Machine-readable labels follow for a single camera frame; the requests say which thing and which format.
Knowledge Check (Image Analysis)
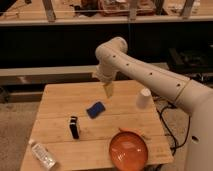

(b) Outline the black power cable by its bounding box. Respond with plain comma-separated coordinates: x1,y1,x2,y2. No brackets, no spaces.
154,96,192,156

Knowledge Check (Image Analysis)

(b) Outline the black equipment box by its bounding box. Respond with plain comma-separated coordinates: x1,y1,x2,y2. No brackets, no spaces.
167,48,213,74

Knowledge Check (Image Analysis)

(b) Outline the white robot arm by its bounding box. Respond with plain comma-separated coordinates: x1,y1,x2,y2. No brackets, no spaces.
95,37,213,171

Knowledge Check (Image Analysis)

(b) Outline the white paper cup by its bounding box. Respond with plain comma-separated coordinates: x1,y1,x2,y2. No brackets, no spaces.
136,88,151,109

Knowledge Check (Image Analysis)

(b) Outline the long wooden shelf bench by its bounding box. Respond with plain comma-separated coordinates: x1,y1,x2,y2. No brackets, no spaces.
0,65,96,77

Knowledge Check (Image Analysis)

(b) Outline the wooden table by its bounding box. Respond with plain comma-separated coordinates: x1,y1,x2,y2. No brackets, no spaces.
19,79,175,171

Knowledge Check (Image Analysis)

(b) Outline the blue sponge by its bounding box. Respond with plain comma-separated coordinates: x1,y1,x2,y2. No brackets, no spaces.
86,102,105,119

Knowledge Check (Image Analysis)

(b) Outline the clear plastic water bottle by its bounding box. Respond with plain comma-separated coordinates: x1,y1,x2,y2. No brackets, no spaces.
28,139,57,171

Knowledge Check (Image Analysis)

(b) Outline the orange plate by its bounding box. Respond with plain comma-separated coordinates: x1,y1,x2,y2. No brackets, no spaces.
108,128,148,171

